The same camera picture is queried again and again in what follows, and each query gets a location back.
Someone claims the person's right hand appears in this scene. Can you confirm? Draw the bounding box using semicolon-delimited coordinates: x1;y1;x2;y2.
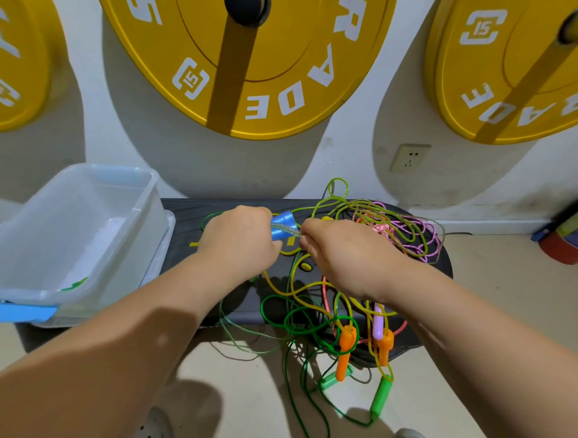
298;217;415;305

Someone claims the person's left hand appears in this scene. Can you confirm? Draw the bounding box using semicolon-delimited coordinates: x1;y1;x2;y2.
195;206;284;283

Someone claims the blue handled jump rope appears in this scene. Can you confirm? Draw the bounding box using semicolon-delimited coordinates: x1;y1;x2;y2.
270;210;305;241

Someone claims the pile of jump ropes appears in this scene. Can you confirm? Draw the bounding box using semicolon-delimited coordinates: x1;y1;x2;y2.
199;176;446;438

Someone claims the clear plastic storage bin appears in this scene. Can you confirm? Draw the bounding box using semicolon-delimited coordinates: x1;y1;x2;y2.
0;162;166;310

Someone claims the green jump rope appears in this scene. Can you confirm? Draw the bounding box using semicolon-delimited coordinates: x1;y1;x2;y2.
58;276;90;292

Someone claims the person's left forearm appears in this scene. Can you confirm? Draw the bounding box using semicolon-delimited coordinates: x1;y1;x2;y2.
0;253;227;438

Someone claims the person's right forearm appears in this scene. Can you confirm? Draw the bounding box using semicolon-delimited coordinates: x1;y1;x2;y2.
393;269;578;438

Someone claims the person's left grey shoe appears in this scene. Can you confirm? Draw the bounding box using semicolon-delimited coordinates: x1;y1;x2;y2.
135;406;175;438

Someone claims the black aerobic step platform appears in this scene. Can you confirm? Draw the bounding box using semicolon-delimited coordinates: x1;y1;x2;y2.
16;199;453;366

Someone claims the translucent plastic lid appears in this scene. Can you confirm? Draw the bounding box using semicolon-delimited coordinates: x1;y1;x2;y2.
40;209;177;328

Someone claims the large yellow weight plate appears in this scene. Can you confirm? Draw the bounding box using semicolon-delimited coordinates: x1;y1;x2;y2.
99;0;397;141

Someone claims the red fire extinguisher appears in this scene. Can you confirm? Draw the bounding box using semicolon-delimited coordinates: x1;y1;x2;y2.
533;203;578;265

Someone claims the blue plastic piece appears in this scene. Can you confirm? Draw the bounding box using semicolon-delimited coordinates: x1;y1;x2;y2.
0;302;57;324

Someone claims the white wall socket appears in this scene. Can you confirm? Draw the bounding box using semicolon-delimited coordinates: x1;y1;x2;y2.
389;143;432;174

